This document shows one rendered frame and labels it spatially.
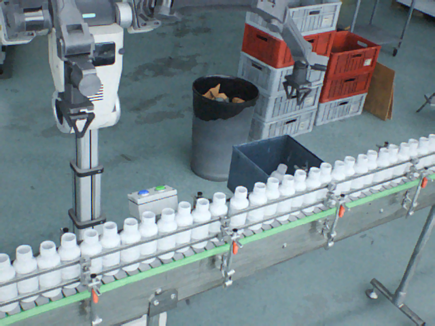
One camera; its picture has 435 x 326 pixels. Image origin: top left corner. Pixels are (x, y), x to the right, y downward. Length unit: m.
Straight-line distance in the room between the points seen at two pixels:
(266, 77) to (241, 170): 1.84
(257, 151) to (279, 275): 0.95
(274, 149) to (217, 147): 1.15
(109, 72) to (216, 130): 1.73
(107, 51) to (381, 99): 3.62
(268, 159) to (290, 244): 0.69
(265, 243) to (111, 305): 0.56
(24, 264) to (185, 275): 0.51
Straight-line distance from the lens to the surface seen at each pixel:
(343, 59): 4.72
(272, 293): 3.09
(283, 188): 1.85
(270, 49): 4.08
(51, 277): 1.53
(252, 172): 2.32
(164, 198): 1.76
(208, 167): 3.78
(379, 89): 5.19
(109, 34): 1.92
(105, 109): 2.03
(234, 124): 3.60
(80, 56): 1.41
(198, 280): 1.80
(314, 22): 4.19
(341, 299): 3.18
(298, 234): 1.98
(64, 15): 1.40
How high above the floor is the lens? 2.14
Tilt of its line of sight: 32 degrees down
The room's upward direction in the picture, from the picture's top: 8 degrees clockwise
